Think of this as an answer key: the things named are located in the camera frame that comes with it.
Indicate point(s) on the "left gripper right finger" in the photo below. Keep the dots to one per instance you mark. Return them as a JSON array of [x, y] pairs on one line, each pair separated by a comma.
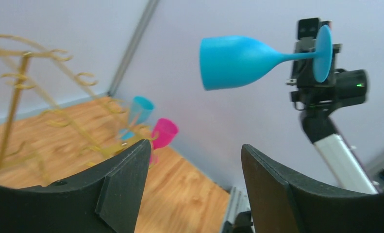
[[283, 200]]

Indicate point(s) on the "aluminium frame rail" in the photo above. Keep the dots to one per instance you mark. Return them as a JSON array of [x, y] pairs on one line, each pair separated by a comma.
[[238, 217]]

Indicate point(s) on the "gold wire glass rack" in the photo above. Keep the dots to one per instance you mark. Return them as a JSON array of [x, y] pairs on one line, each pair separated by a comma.
[[18, 61]]

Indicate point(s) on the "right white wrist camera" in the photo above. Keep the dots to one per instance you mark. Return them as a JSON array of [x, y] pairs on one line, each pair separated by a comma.
[[309, 27]]

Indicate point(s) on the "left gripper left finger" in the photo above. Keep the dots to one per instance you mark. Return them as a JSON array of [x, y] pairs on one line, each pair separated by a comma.
[[105, 198]]

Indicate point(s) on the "light blue wine glass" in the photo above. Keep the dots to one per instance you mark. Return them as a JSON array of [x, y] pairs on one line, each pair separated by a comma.
[[146, 107]]

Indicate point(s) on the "pink wine glass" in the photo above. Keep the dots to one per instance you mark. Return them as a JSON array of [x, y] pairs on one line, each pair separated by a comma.
[[163, 133]]

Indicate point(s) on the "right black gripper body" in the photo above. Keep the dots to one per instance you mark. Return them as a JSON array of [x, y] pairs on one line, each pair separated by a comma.
[[309, 93]]

